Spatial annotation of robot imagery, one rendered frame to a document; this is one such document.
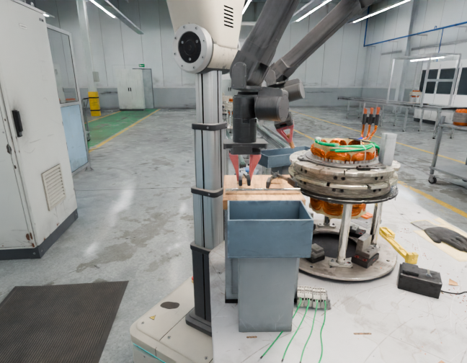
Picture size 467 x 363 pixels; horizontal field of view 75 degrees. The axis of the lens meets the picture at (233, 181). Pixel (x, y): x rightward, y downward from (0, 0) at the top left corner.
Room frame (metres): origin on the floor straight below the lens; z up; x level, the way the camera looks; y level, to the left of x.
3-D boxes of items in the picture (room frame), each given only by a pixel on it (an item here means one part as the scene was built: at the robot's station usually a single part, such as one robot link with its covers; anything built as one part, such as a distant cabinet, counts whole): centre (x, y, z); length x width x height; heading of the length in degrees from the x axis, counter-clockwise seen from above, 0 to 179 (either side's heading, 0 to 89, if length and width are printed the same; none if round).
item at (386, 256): (0.91, -0.34, 0.80); 0.39 x 0.39 x 0.01
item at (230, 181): (0.74, -0.07, 1.05); 0.20 x 0.19 x 0.02; 1
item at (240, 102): (0.72, -0.03, 1.26); 0.07 x 0.06 x 0.07; 59
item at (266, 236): (0.59, -0.07, 0.92); 0.17 x 0.11 x 0.28; 91
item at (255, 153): (0.72, -0.03, 1.13); 0.07 x 0.07 x 0.09; 2
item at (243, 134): (0.72, -0.03, 1.20); 0.10 x 0.07 x 0.07; 92
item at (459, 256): (0.99, -0.78, 0.78); 0.31 x 0.19 x 0.01; 6
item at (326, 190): (0.91, -0.34, 1.05); 0.29 x 0.29 x 0.06
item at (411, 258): (0.93, -0.56, 0.80); 0.22 x 0.04 x 0.03; 179
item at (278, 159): (1.18, -0.21, 0.92); 0.25 x 0.11 x 0.28; 115
